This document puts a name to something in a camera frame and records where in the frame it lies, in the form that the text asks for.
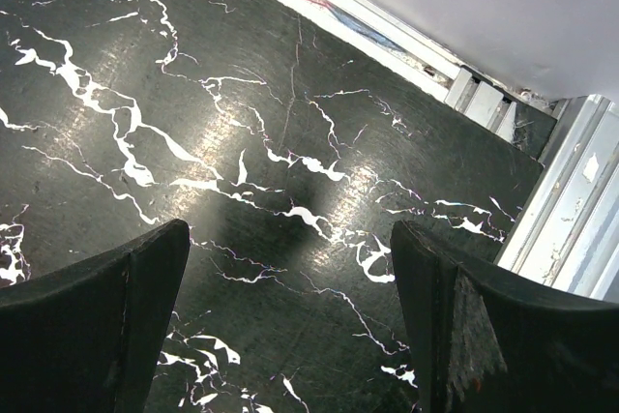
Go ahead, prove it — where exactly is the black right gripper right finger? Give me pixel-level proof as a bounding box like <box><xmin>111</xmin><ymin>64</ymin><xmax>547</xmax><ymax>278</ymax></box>
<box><xmin>391</xmin><ymin>221</ymin><xmax>618</xmax><ymax>412</ymax></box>

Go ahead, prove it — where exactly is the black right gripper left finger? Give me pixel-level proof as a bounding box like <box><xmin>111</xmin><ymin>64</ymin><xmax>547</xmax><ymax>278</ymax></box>
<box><xmin>1</xmin><ymin>220</ymin><xmax>190</xmax><ymax>412</ymax></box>

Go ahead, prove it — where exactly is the aluminium frame rail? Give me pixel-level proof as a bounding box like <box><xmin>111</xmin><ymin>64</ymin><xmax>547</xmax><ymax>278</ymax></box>
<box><xmin>278</xmin><ymin>0</ymin><xmax>618</xmax><ymax>300</ymax></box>

